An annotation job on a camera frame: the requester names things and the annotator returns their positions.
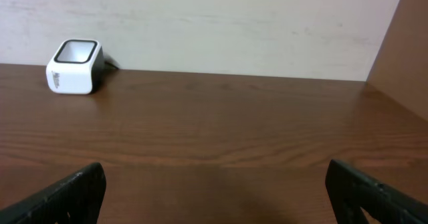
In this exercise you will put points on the white barcode scanner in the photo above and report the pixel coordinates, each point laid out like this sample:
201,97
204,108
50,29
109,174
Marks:
76,67

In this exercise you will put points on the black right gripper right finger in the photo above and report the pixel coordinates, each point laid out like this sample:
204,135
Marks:
353,192

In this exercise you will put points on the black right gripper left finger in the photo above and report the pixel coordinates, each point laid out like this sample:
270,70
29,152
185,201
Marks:
76,198

